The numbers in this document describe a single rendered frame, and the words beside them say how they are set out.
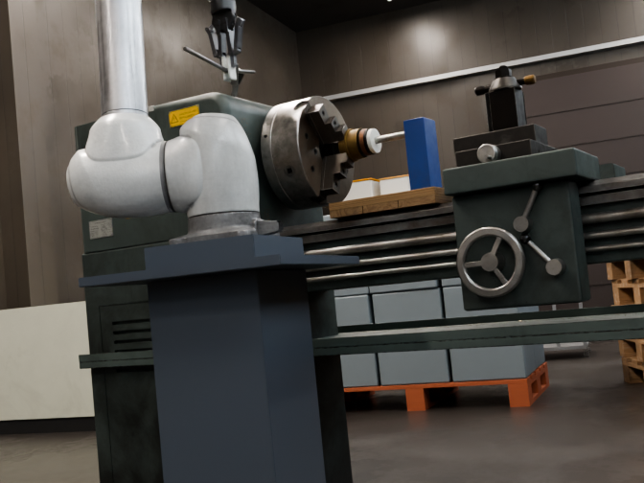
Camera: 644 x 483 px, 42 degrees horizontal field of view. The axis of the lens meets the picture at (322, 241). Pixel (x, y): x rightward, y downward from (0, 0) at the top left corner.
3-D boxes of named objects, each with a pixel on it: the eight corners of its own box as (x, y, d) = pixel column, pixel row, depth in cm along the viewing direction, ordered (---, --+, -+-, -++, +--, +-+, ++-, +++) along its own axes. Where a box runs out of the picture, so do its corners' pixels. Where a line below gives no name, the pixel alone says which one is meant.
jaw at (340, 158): (322, 165, 241) (318, 202, 236) (312, 157, 237) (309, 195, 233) (355, 158, 235) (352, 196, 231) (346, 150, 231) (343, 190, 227)
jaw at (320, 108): (310, 148, 237) (293, 112, 231) (317, 138, 240) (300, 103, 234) (344, 141, 231) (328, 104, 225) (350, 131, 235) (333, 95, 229)
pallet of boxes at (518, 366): (549, 385, 494) (527, 194, 502) (529, 406, 423) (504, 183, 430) (360, 394, 540) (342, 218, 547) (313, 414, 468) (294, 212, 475)
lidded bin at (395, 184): (417, 194, 1112) (415, 176, 1113) (410, 192, 1079) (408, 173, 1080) (387, 197, 1127) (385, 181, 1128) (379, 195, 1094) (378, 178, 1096)
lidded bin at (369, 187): (382, 198, 1131) (380, 180, 1133) (374, 196, 1095) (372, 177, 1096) (350, 203, 1148) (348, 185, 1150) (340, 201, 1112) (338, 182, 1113)
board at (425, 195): (330, 218, 217) (328, 203, 217) (390, 221, 248) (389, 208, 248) (435, 202, 202) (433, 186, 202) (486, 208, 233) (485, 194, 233)
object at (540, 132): (454, 158, 205) (452, 138, 205) (469, 162, 213) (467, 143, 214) (536, 144, 194) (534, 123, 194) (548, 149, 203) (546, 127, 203)
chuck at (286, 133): (272, 200, 227) (268, 89, 232) (331, 215, 254) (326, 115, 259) (300, 195, 223) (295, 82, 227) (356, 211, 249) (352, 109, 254)
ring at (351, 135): (333, 128, 232) (362, 123, 227) (349, 132, 240) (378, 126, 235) (336, 161, 231) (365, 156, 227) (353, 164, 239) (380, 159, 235)
